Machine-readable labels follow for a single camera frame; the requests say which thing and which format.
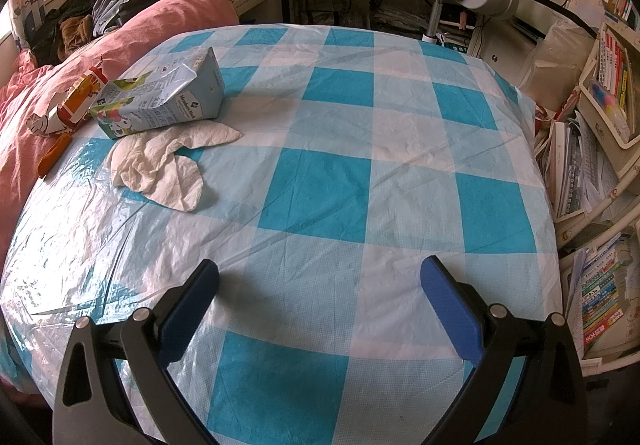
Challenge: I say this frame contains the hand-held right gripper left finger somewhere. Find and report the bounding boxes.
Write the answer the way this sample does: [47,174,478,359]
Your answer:
[51,259,221,445]

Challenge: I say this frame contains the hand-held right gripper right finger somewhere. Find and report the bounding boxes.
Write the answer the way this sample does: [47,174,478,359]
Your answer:
[420,255,590,445]

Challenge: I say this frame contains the large crumpled white tissue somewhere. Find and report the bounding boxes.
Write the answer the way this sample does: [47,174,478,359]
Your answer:
[107,117,243,213]

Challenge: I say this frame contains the row of thick books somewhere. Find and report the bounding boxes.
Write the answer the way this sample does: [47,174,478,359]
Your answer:
[565,232,636,356]

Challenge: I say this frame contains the pile of papers and booklets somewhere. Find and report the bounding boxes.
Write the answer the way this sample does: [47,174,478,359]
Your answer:
[535,110,621,220]

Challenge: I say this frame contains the orange peel piece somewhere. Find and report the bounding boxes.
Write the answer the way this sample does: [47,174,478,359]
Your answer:
[37,132,72,176]

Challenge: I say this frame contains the blue checked plastic tablecloth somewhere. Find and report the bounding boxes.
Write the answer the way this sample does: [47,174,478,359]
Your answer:
[0,22,561,445]

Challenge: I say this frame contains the crushed pale blue milk carton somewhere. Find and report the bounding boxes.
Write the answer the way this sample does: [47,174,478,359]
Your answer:
[89,47,223,140]

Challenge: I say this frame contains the torn orange juice carton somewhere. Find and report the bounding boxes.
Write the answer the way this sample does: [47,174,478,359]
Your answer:
[27,65,108,136]

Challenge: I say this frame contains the white bookshelf rack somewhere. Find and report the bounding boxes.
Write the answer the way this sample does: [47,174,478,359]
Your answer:
[535,20,640,361]

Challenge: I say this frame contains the clear plastic bag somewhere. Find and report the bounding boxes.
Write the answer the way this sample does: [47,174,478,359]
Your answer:
[520,20,601,116]

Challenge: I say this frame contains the pink duvet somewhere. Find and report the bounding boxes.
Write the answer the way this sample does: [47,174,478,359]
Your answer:
[0,0,240,266]

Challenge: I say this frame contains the row of colourful books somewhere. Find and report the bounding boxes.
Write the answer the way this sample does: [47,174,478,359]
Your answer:
[597,30,633,110]

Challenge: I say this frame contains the brown garment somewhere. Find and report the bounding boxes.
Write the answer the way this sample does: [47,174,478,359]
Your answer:
[57,15,93,58]

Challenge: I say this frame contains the blue denim garment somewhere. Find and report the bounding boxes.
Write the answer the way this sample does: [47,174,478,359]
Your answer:
[90,0,146,36]

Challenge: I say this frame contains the black cable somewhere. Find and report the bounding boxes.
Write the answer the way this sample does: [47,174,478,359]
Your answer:
[519,0,603,36]

